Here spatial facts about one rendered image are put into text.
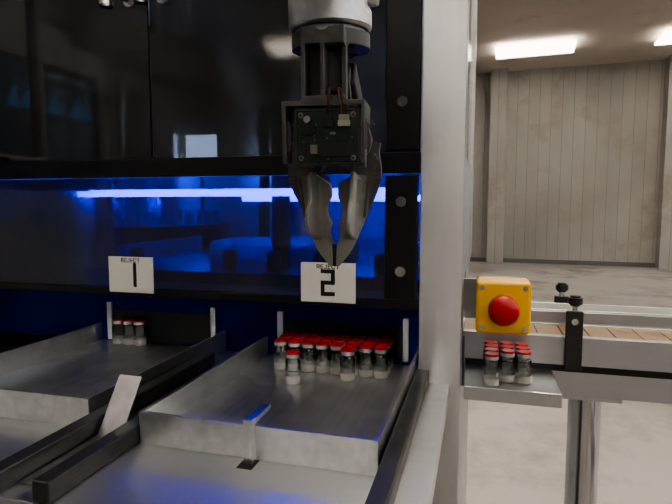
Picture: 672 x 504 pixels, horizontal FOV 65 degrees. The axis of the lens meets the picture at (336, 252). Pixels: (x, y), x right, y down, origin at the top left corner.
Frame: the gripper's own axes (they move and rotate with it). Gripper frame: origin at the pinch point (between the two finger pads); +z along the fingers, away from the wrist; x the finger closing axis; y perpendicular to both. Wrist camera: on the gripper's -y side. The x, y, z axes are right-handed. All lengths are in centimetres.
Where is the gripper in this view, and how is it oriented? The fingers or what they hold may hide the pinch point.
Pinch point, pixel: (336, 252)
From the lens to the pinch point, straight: 52.8
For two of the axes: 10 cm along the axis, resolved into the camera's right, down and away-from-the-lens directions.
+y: -1.4, 1.5, -9.8
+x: 9.9, 0.1, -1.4
